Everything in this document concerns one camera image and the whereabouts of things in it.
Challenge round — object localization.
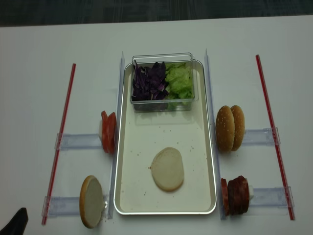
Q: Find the front sesame bun top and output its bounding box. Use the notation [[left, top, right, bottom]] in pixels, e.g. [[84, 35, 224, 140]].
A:
[[215, 106, 235, 152]]

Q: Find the sesame bun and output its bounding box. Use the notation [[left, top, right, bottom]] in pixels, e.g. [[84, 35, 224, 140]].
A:
[[215, 106, 235, 152], [230, 105, 245, 151]]

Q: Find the green lettuce pile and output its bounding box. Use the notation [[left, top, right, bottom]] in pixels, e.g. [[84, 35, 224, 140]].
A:
[[165, 62, 193, 99]]

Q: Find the dark meat patty stack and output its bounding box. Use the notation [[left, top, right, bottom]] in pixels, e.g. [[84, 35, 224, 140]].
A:
[[227, 176, 249, 215]]

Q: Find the white metal serving tray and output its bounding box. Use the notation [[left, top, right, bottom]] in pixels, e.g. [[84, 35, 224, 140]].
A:
[[114, 61, 217, 215]]

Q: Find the upper right clear holder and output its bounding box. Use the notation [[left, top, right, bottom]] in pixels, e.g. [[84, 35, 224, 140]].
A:
[[242, 128, 281, 145]]

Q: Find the clear holder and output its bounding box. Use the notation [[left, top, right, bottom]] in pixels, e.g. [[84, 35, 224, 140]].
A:
[[242, 128, 281, 145], [42, 196, 80, 218], [245, 187, 294, 215], [55, 133, 102, 151]]

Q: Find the tomato slice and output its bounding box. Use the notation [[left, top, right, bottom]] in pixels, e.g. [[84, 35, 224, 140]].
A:
[[101, 111, 116, 154], [107, 112, 116, 128]]

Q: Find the lower left clear holder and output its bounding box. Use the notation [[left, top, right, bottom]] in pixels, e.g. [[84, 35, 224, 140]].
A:
[[42, 196, 80, 218]]

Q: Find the left long clear rail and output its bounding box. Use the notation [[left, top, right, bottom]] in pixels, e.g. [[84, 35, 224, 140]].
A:
[[107, 52, 125, 219]]

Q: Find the white pusher block right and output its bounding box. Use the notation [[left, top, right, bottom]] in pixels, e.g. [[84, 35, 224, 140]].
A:
[[247, 182, 254, 201]]

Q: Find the front tomato slice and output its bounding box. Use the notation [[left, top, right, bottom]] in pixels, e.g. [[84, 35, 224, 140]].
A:
[[101, 111, 116, 154]]

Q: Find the red strip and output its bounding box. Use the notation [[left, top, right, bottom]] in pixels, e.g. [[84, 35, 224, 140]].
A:
[[255, 54, 295, 221], [42, 63, 76, 226]]

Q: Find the shredded purple cabbage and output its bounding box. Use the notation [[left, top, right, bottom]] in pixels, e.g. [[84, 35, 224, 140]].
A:
[[132, 61, 169, 101]]

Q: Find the bacon slice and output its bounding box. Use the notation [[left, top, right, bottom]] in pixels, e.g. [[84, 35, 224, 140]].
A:
[[221, 178, 229, 216]]

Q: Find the left red strip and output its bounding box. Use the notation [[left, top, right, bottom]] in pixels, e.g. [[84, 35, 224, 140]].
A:
[[42, 63, 76, 226]]

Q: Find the upper left clear holder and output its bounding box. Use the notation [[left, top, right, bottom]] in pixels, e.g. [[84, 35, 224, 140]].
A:
[[55, 133, 102, 151]]

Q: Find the clear plastic salad box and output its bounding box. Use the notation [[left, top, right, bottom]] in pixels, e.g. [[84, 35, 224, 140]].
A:
[[130, 52, 198, 112]]

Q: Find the right red strip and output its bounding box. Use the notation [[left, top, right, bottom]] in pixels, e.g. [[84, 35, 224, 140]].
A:
[[255, 54, 295, 221]]

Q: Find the rear tomato slice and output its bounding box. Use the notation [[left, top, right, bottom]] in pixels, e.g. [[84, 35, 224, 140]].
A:
[[107, 112, 116, 128]]

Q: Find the rear sesame bun top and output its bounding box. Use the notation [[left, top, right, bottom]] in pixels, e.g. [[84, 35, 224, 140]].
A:
[[230, 105, 245, 151]]

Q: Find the lower right clear holder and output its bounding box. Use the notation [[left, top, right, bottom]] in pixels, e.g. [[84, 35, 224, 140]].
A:
[[245, 187, 294, 215]]

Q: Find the bun bottom on tray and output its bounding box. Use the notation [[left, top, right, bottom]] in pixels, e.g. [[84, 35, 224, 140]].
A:
[[151, 147, 184, 191]]

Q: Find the black object bottom left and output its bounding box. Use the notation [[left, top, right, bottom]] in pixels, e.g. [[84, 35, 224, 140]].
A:
[[0, 208, 28, 235]]

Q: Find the upright bun half left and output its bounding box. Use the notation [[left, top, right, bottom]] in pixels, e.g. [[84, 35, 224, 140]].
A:
[[79, 175, 104, 229]]

